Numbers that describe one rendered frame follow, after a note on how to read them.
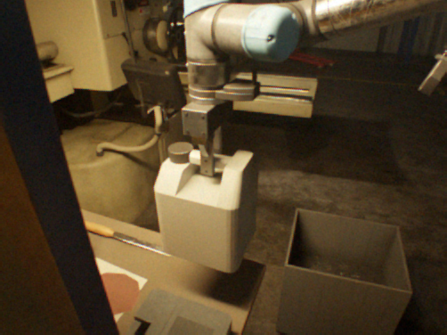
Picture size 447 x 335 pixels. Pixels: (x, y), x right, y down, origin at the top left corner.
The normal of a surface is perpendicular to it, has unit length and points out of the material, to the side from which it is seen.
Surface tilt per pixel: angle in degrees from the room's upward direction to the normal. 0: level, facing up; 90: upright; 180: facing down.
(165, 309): 0
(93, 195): 90
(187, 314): 0
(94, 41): 90
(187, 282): 0
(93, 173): 90
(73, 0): 90
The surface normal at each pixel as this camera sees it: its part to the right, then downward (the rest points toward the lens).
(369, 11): -0.56, 0.66
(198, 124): -0.37, 0.46
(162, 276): 0.00, -0.87
